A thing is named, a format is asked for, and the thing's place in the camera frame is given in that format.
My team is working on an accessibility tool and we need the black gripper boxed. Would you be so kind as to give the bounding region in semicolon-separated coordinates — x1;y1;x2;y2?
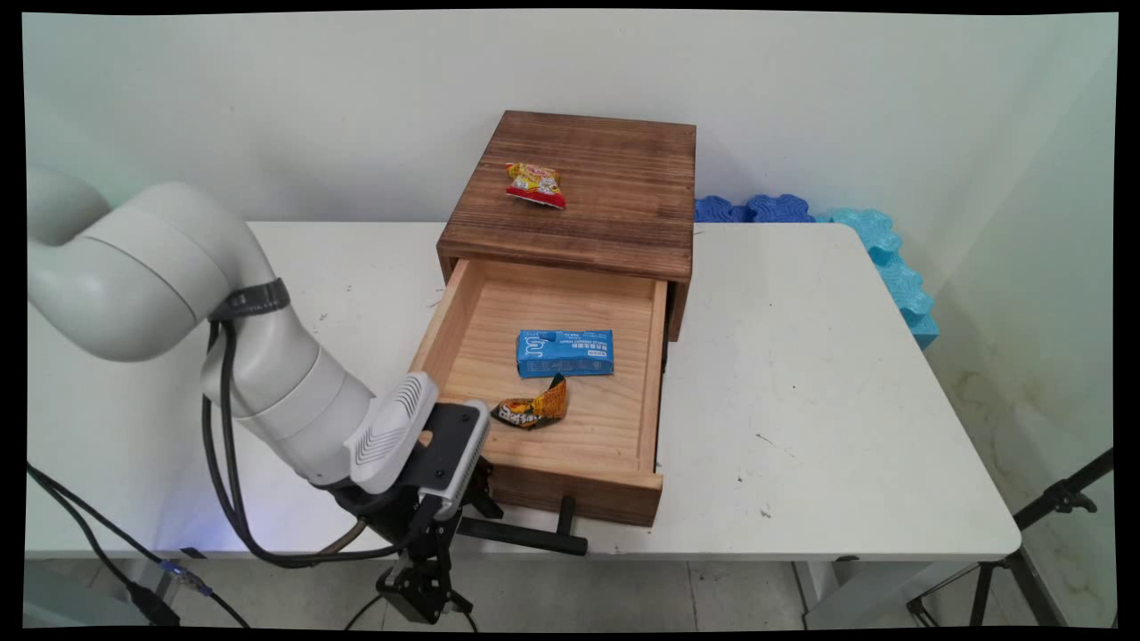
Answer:
332;485;476;625

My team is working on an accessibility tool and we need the wooden drawer with black handle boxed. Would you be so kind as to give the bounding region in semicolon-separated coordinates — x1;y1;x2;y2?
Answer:
409;258;670;558

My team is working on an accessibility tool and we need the orange black snack packet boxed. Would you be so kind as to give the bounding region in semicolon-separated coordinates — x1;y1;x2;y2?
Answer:
491;372;570;432

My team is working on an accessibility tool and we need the blue tissue pack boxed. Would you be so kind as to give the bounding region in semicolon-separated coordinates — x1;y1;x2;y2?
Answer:
517;329;615;379

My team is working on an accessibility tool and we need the white table leg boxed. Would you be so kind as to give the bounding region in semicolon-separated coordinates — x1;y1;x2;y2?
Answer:
125;559;185;624
793;561;981;629

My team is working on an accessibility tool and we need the grey panel under table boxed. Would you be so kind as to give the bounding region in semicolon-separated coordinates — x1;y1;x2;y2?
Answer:
25;570;152;629

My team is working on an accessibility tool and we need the red yellow snack packet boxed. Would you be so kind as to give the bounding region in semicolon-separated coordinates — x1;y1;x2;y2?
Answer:
505;161;568;211

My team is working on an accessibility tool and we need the dark wooden drawer cabinet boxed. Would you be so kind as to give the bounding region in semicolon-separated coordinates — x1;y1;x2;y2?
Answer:
436;110;697;343

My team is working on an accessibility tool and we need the light blue foam mat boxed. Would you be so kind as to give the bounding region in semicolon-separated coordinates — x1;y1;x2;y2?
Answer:
815;207;941;350

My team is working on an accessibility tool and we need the black tripod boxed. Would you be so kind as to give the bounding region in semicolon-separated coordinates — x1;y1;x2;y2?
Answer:
907;448;1114;629

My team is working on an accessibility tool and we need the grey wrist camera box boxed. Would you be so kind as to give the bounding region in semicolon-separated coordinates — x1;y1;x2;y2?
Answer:
414;400;492;523

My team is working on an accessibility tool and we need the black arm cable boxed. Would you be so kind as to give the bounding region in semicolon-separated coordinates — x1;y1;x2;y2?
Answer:
200;319;412;571

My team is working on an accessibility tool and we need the black cable strap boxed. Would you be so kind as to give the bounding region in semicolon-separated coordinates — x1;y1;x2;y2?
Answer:
208;278;292;322

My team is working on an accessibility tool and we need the black cable with connector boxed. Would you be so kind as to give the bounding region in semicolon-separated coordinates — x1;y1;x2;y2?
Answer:
27;463;252;629

